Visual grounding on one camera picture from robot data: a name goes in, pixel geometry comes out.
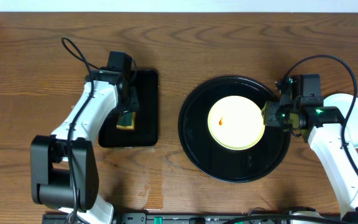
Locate green and yellow sponge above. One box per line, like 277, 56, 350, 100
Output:
116, 112, 136, 130

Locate yellow plate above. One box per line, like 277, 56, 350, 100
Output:
207, 96, 265, 151

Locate light blue plate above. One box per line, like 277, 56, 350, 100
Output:
324, 93, 358, 149

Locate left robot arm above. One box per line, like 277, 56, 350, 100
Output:
30, 70, 137, 223

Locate black rectangular tray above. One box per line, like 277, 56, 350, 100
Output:
98, 70, 158, 148

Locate black round tray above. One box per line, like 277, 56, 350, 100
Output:
178, 76, 291, 183

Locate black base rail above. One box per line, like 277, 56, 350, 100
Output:
41, 212, 354, 224

